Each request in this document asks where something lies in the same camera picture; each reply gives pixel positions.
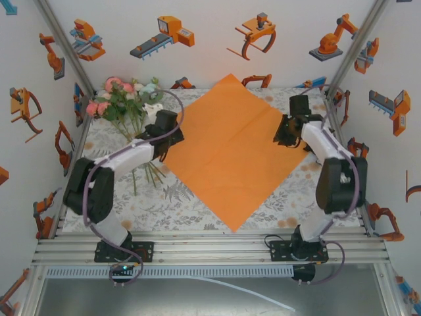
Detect floral print tablecloth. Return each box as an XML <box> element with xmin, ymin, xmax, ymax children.
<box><xmin>64</xmin><ymin>87</ymin><xmax>366</xmax><ymax>231</ymax></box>

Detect black box with green light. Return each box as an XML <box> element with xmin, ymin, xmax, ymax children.
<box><xmin>109</xmin><ymin>263</ymin><xmax>136</xmax><ymax>281</ymax></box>

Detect white slotted cable duct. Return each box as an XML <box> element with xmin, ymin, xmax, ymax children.
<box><xmin>44</xmin><ymin>265</ymin><xmax>295</xmax><ymax>279</ymax></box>

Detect artificial flower bunch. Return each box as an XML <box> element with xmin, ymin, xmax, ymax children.
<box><xmin>86</xmin><ymin>76</ymin><xmax>165</xmax><ymax>197</ymax></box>

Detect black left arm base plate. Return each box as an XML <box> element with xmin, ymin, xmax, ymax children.
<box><xmin>94</xmin><ymin>241</ymin><xmax>155</xmax><ymax>263</ymax></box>

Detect thin white strip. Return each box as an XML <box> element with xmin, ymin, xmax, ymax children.
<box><xmin>189</xmin><ymin>275</ymin><xmax>297</xmax><ymax>312</ymax></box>

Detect aluminium table side rail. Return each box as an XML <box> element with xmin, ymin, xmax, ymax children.
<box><xmin>324</xmin><ymin>90</ymin><xmax>378</xmax><ymax>238</ymax></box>
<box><xmin>49</xmin><ymin>92</ymin><xmax>98</xmax><ymax>240</ymax></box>

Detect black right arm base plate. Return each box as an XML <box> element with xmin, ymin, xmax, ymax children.
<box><xmin>269</xmin><ymin>240</ymin><xmax>330</xmax><ymax>263</ymax></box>

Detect orange wrapping paper sheet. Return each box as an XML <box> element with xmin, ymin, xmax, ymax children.
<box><xmin>162</xmin><ymin>72</ymin><xmax>312</xmax><ymax>233</ymax></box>

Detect aluminium frame post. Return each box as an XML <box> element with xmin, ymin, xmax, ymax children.
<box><xmin>32</xmin><ymin>0</ymin><xmax>97</xmax><ymax>96</ymax></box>
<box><xmin>324</xmin><ymin>0</ymin><xmax>392</xmax><ymax>96</ymax></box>

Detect black plug box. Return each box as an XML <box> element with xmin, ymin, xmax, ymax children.
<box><xmin>291</xmin><ymin>264</ymin><xmax>316</xmax><ymax>284</ymax></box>

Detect aluminium frame cross rails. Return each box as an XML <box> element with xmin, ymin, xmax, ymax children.
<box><xmin>31</xmin><ymin>230</ymin><xmax>394</xmax><ymax>268</ymax></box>

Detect thin black wire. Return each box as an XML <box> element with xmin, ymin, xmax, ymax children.
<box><xmin>264</xmin><ymin>233</ymin><xmax>293</xmax><ymax>251</ymax></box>

